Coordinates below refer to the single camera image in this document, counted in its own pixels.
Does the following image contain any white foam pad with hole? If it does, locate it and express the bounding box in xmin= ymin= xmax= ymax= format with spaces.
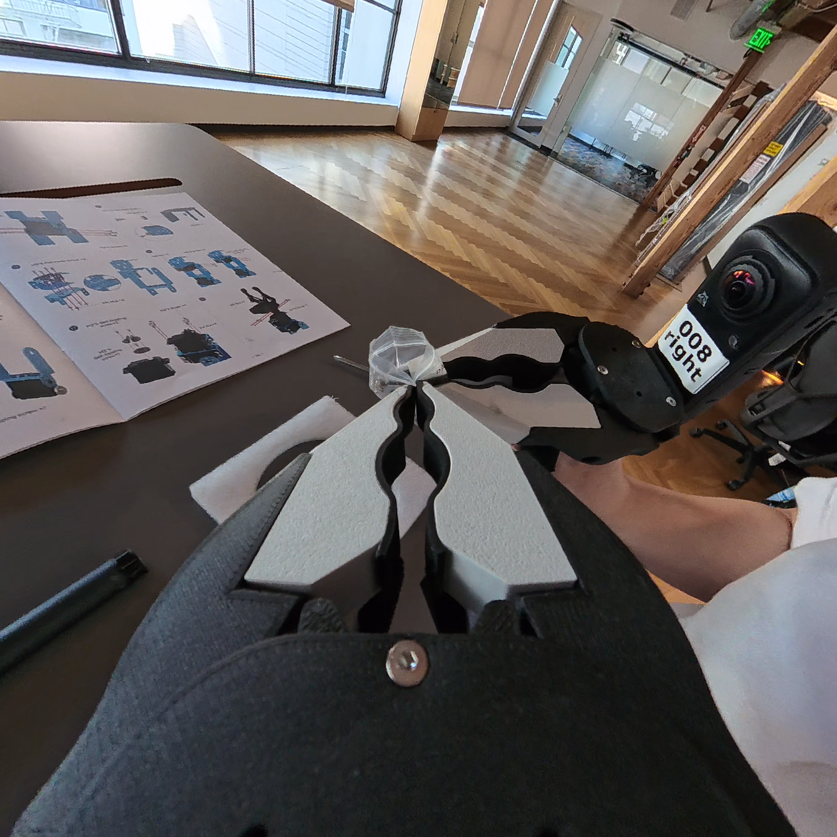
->
xmin=190 ymin=394 xmax=438 ymax=537

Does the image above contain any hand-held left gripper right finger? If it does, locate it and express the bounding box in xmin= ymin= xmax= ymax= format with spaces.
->
xmin=413 ymin=383 xmax=580 ymax=634

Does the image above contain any black office chair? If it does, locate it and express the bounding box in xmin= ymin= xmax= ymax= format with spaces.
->
xmin=690 ymin=307 xmax=837 ymax=493

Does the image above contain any dark desk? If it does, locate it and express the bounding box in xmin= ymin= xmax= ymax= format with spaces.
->
xmin=0 ymin=121 xmax=524 ymax=837

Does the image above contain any wooden post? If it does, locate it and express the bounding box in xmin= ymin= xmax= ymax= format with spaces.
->
xmin=621 ymin=26 xmax=837 ymax=298

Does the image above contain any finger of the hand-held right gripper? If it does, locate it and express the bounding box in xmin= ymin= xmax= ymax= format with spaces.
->
xmin=445 ymin=378 xmax=602 ymax=447
xmin=437 ymin=325 xmax=570 ymax=387

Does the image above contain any clear zip bag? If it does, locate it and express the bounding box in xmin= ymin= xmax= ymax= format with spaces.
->
xmin=367 ymin=325 xmax=438 ymax=395

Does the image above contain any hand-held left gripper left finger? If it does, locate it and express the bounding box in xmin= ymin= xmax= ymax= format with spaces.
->
xmin=243 ymin=387 xmax=418 ymax=633

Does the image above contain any person's right forearm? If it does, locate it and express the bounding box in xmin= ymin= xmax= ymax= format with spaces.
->
xmin=556 ymin=451 xmax=802 ymax=602

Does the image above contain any glass partition wall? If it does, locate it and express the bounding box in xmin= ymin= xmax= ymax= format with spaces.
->
xmin=510 ymin=20 xmax=743 ymax=172

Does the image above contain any instruction booklet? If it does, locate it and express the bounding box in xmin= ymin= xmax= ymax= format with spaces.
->
xmin=0 ymin=191 xmax=352 ymax=459

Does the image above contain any large window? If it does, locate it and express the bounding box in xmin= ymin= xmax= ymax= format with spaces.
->
xmin=0 ymin=0 xmax=403 ymax=99

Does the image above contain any person's white shirt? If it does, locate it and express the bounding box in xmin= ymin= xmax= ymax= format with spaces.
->
xmin=674 ymin=477 xmax=837 ymax=837

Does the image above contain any black screwdriver handle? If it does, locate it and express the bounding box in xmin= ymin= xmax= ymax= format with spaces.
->
xmin=0 ymin=551 xmax=149 ymax=674

